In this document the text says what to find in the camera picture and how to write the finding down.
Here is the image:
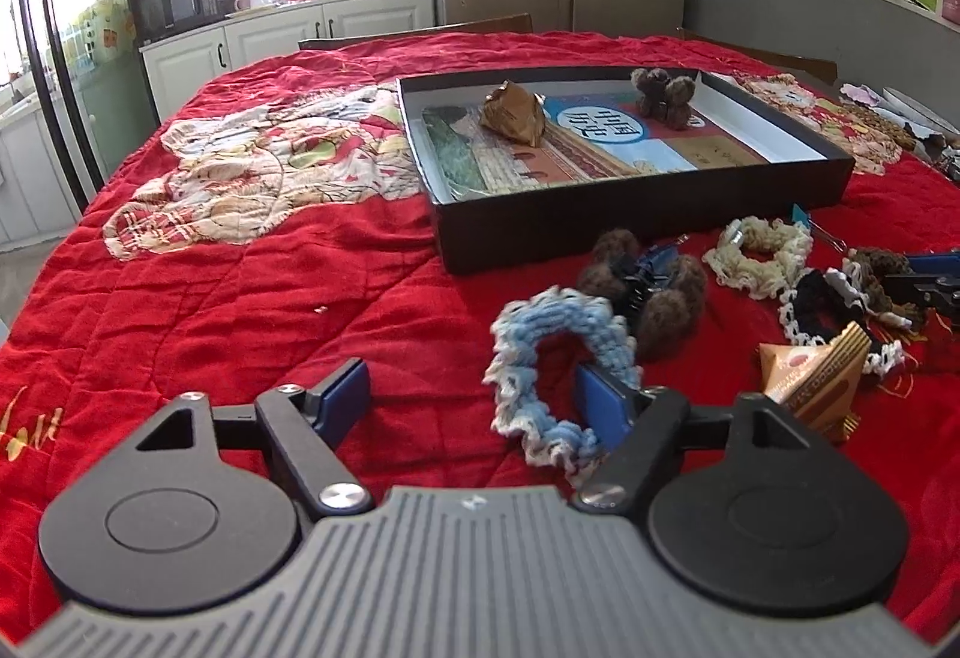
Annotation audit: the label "white kitchen cabinet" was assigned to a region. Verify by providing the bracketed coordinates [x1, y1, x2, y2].
[142, 0, 436, 120]

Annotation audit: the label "blue white knitted scrunchie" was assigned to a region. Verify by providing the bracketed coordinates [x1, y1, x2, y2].
[483, 286, 643, 484]

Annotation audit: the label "dark blue binder clip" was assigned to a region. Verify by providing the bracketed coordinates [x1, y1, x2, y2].
[636, 235, 688, 276]

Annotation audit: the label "wooden chair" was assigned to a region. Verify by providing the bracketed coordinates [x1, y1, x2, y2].
[675, 27, 839, 87]
[298, 13, 534, 52]

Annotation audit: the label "cream knitted scrunchie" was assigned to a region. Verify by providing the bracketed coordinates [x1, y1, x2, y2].
[703, 216, 814, 300]

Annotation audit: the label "brown triangular packet in box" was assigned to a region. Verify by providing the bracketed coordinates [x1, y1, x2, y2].
[480, 81, 545, 148]

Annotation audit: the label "wooden chair right side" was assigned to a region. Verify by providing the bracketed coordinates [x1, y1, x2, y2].
[675, 27, 839, 87]

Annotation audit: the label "black shallow box tray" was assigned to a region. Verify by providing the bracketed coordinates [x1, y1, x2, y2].
[398, 66, 854, 274]

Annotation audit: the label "teal binder clip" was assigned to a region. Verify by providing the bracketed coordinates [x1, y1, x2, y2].
[793, 204, 850, 255]

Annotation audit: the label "olive brown knitted scrunchie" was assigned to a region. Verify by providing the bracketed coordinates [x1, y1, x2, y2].
[844, 248, 923, 333]

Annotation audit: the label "black white-trim scrunchie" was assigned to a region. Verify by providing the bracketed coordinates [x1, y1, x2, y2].
[779, 268, 907, 378]

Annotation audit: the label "brown fuzzy hair claw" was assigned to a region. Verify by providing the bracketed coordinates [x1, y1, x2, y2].
[576, 229, 706, 360]

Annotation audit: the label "tan triangular paper packet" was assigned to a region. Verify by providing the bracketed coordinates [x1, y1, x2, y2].
[758, 323, 871, 443]

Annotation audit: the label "brown fuzzy clip in box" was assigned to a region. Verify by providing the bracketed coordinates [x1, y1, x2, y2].
[630, 68, 695, 131]

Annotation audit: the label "black microwave oven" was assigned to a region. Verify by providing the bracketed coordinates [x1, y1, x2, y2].
[130, 0, 223, 43]

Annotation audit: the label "wooden chair back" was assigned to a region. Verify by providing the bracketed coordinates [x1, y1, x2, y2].
[298, 13, 534, 52]

